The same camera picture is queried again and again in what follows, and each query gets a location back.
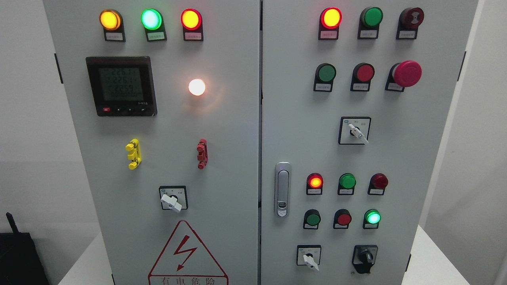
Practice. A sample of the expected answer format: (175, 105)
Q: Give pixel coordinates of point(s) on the black knob selector switch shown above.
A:
(364, 258)

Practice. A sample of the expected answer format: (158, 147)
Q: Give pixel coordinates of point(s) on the red terminal connector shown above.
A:
(202, 156)

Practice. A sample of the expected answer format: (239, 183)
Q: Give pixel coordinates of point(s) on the red lit indicator lower left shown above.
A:
(315, 184)

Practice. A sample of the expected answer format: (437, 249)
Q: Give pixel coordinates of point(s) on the white glowing lamp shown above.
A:
(196, 87)

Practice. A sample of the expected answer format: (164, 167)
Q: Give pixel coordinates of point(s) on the green push button lower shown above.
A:
(311, 219)

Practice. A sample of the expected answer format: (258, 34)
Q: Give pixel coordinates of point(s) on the green push button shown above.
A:
(324, 77)
(311, 219)

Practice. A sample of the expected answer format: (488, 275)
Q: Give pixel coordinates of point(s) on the green push button upper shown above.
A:
(324, 77)

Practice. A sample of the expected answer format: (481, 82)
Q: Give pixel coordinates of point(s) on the left grey cabinet door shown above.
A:
(222, 197)

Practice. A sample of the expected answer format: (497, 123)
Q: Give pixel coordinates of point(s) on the grey cabinet door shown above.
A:
(222, 197)
(301, 126)

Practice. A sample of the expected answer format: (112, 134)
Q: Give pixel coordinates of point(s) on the green indicator lower middle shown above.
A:
(347, 183)

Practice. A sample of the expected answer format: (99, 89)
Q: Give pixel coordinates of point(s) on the right grey cabinet door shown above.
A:
(301, 126)

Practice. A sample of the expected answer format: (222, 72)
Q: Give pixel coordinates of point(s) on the red push button lower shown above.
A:
(342, 219)

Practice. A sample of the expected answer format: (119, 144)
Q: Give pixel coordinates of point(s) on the red push button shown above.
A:
(363, 73)
(342, 219)

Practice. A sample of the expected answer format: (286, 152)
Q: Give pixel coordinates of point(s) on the yellow terminal connector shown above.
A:
(134, 153)

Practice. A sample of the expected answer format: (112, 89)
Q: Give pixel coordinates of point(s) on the red push button upper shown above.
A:
(363, 73)

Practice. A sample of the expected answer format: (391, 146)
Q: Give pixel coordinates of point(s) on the red indicator lower right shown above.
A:
(378, 184)

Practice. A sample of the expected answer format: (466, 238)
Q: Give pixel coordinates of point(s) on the red electrical hazard warning sign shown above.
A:
(186, 260)

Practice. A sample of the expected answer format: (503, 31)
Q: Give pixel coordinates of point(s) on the red ringed lit indicator light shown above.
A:
(191, 20)

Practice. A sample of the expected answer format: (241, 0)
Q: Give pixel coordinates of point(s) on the green indicator bottom right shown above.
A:
(371, 219)

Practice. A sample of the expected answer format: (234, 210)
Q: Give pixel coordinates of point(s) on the black digital power meter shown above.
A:
(122, 86)

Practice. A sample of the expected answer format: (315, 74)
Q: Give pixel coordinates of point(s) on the red lit indicator right door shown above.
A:
(329, 22)

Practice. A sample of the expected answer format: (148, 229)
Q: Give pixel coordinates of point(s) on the green lit indicator light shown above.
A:
(153, 24)

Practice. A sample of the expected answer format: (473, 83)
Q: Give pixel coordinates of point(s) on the red emergency stop mushroom button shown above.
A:
(403, 75)

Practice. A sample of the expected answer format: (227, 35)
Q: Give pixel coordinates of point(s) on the green indicator top right door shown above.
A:
(369, 22)

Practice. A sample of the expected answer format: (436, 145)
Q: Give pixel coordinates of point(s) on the yellow indicator light top left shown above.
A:
(113, 25)

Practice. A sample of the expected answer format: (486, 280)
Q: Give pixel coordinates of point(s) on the dark red buzzer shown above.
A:
(409, 21)

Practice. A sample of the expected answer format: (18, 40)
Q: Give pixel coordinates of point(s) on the black device with antenna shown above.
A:
(19, 261)

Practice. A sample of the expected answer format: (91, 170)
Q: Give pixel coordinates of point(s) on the silver door lock handle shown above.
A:
(282, 185)

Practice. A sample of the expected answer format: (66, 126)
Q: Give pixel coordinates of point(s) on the white selector switch left door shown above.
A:
(173, 198)

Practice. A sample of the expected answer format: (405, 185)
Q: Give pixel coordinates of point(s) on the white selector switch upper right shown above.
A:
(354, 130)

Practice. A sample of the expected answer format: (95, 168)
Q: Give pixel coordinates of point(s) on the white selector switch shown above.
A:
(309, 256)
(354, 130)

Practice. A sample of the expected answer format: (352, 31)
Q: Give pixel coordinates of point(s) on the white selector switch bottom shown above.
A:
(309, 256)

